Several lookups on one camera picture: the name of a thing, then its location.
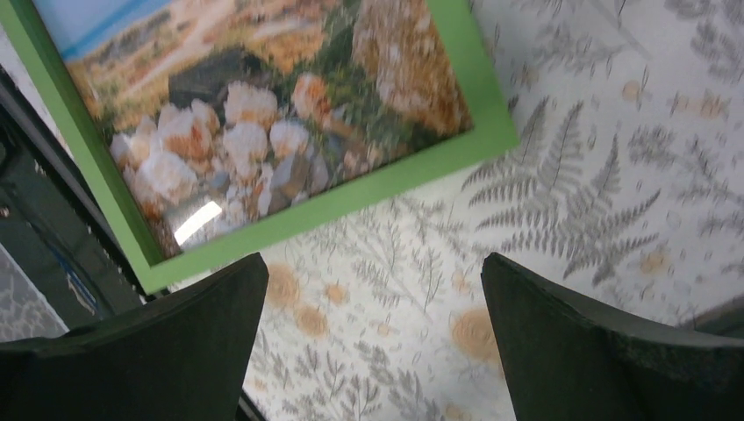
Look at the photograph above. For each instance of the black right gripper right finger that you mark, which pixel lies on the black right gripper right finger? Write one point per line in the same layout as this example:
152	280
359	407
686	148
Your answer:
567	356

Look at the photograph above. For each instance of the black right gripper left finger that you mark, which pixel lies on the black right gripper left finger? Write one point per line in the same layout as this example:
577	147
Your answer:
181	357

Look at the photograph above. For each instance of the green wooden picture frame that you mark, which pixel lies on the green wooden picture frame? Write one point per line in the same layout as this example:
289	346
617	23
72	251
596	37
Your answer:
492	135

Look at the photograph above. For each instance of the landscape photo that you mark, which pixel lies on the landscape photo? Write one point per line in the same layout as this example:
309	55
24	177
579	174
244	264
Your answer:
221	113

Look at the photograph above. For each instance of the floral tablecloth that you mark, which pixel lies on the floral tablecloth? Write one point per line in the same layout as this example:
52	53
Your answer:
626	186

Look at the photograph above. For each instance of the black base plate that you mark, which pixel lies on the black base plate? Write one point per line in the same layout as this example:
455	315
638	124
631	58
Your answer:
56	249

